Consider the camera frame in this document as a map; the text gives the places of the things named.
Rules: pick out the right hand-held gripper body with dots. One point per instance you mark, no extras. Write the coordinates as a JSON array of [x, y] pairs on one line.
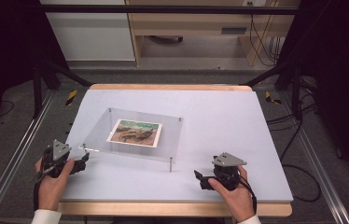
[[227, 160]]

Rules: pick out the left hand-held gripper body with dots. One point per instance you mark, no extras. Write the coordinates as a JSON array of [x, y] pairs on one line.
[[60, 149]]

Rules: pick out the clear acrylic picture frame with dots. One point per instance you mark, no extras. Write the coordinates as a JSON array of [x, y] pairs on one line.
[[101, 137]]

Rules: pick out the person's right hand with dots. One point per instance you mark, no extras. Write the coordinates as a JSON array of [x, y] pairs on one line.
[[238, 202]]

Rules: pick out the person's left hand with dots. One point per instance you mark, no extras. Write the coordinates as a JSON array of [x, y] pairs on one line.
[[51, 193]]

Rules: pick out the wooden table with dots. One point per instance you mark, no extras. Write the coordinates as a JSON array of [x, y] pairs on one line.
[[169, 209]]

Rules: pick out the left yellow clamp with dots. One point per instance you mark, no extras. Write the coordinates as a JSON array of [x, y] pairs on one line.
[[71, 97]]

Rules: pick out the yellow clamp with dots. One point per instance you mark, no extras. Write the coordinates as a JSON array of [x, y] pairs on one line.
[[71, 97], [270, 99]]

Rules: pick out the painted landscape picture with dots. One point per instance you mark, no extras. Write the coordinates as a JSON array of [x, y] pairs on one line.
[[135, 133]]

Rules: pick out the person's right white sleeve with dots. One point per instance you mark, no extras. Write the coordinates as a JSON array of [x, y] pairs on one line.
[[250, 220]]

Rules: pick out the person's white sleeve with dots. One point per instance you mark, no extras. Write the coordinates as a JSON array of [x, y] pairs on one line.
[[45, 217], [250, 220]]

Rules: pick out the person's left white sleeve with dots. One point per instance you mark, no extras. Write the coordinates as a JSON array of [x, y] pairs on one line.
[[45, 217]]

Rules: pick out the right yellow clamp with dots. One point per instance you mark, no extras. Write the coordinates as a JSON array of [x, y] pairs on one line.
[[270, 99]]

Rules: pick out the white cabinet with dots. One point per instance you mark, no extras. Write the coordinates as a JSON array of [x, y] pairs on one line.
[[91, 37]]

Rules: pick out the dark curtain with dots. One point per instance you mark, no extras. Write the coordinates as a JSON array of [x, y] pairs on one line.
[[4, 46], [340, 77]]

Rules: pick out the grey desk label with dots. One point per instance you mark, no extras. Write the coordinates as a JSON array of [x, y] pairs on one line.
[[233, 30]]

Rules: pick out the dark object under desk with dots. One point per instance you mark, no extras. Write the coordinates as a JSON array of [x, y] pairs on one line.
[[166, 39]]

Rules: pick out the light wooden desk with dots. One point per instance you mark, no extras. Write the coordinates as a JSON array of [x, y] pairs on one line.
[[194, 23]]

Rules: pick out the aluminium floor rail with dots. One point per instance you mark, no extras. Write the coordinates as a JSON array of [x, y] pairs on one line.
[[14, 161], [318, 168]]

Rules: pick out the black frame strut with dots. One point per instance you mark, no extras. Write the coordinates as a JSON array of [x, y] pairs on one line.
[[296, 93], [37, 90]]

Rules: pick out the black horizontal frame bar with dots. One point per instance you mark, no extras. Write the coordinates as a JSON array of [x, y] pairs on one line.
[[163, 9]]

